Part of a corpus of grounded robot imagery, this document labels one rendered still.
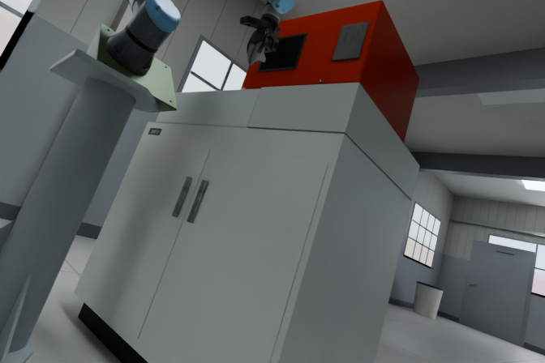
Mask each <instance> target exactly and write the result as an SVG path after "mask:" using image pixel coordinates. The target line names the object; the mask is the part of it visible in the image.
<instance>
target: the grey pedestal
mask: <svg viewBox="0 0 545 363"><path fill-rule="evenodd" d="M49 71H51V72H53V73H55V74H56V75H59V76H61V77H63V78H64V79H67V80H69V81H71V82H72V83H75V84H77V85H79V86H81V87H82V88H81V89H80V91H79V95H78V96H77V98H76V100H75V103H74V104H73V106H72V108H71V111H70V112H69V114H68V116H67V119H66V121H65V122H64V124H63V126H62V129H61V130H60V132H59V134H58V137H57V138H56V140H55V142H54V145H53V146H52V148H51V150H50V152H49V155H48V156H47V158H46V160H45V163H44V164H43V167H42V169H41V171H40V173H39V175H38V177H37V179H36V181H35V183H34V185H33V187H32V189H31V191H30V193H29V195H28V197H27V199H26V201H25V203H24V205H23V207H22V209H21V211H20V213H19V215H18V217H17V218H16V219H15V220H12V221H11V222H10V223H8V224H6V225H4V226H3V227H1V228H0V363H25V362H26V361H27V360H28V359H29V358H30V357H31V356H32V354H33V352H34V349H33V346H32V343H31V340H30V339H29V338H30V336H31V334H32V331H33V329H34V327H35V325H36V322H37V320H38V318H39V316H40V314H41V311H42V310H43V307H44V305H45V303H46V300H47V298H48V296H49V294H50V291H51V289H52V287H53V286H54V282H55V280H56V279H57V277H58V273H59V272H60V270H61V267H62V265H63V263H64V261H65V258H66V256H67V254H68V251H69V249H70V248H71V244H72V242H73V241H74V239H75V235H76V234H77V232H78V230H79V227H80V225H81V223H82V221H83V218H84V216H85V214H86V211H87V210H88V207H89V205H90V202H91V201H92V198H93V195H94V194H95V192H96V190H97V187H98V185H99V183H100V181H101V178H102V176H103V174H104V171H105V169H106V167H107V165H108V163H109V160H110V158H111V156H112V154H113V152H114V149H115V147H116V145H117V143H118V140H119V138H120V136H121V134H122V131H123V129H124V127H125V125H126V123H127V120H128V118H129V117H130V114H131V111H132V110H133V109H138V110H140V111H143V112H146V113H147V112H156V111H159V108H160V105H159V104H158V103H157V101H156V100H155V98H154V97H153V95H152V93H151V92H150V91H149V90H148V89H147V88H146V87H144V86H142V85H141V84H139V83H137V82H136V81H134V80H132V79H130V78H128V77H126V76H125V75H123V74H121V73H119V72H117V71H116V70H114V69H112V68H111V67H109V66H107V65H106V64H104V63H102V62H100V61H98V60H96V59H95V58H93V57H91V56H89V55H88V54H86V53H84V52H83V51H81V50H79V49H76V50H74V51H73V52H71V53H69V54H68V55H67V56H65V57H64V58H62V59H61V60H59V61H57V62H55V63H54V64H53V65H52V66H51V67H50V69H49Z"/></svg>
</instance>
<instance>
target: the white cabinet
mask: <svg viewBox="0 0 545 363"><path fill-rule="evenodd" d="M410 205H411V200H410V199H409V198H408V197H407V196H406V195H405V194H404V193H403V192H402V191H401V190H400V189H399V188H398V187H397V186H396V185H395V184H394V183H393V182H392V181H391V180H390V179H389V178H388V177H387V176H386V175H385V174H384V173H383V172H382V171H381V170H380V169H379V168H378V167H377V166H376V165H375V164H374V163H373V162H372V161H371V160H370V159H369V158H368V157H367V156H366V155H365V154H364V153H363V152H362V151H361V150H360V149H359V148H358V147H357V146H356V145H355V144H354V143H353V142H352V141H351V140H350V139H349V138H348V137H347V136H346V135H345V134H334V133H320V132H306V131H292V130H265V129H252V128H237V127H224V126H197V125H183V124H169V123H155V122H148V124H147V125H146V127H145V130H144V132H143V134H142V137H141V139H140V141H139V144H138V146H137V148H136V150H135V153H134V155H133V157H132V159H131V162H130V164H129V167H128V169H127V171H126V174H125V176H124V178H123V180H122V183H121V185H120V187H119V189H118V193H117V194H116V196H115V199H114V201H113V204H112V206H111V208H110V210H109V213H108V215H107V217H106V219H105V223H104V224H103V226H102V229H101V231H100V233H99V236H98V238H97V241H96V243H95V245H94V247H93V249H92V253H91V254H90V256H89V258H88V261H87V263H86V266H85V268H84V271H83V273H82V275H81V277H80V279H79V282H78V284H77V286H76V288H75V291H74V293H75V294H76V295H77V296H78V297H79V298H80V299H81V300H82V301H83V302H84V304H83V306H82V309H81V311H80V312H79V316H78V318H79V319H80V320H81V321H82V322H83V323H84V324H85V325H86V327H87V328H88V329H89V330H90V331H91V332H92V333H93V334H94V335H95V336H96V337H97V338H98V339H99V340H100V341H101V342H102V343H103V344H104V345H105V346H106V347H107V348H108V349H109V350H110V351H111V352H112V353H113V354H114V355H115V356H116V357H117V358H118V359H119V360H120V362H121V363H375V357H376V354H377V349H378V346H379V342H380V336H381V332H382V328H383V325H384V318H385V315H386V311H387V307H388V301H389V297H390V293H391V290H392V286H393V280H394V276H395V272H396V268H397V262H398V258H399V254H400V251H401V244H402V241H403V237H404V233H405V230H406V223H407V220H408V215H409V212H410Z"/></svg>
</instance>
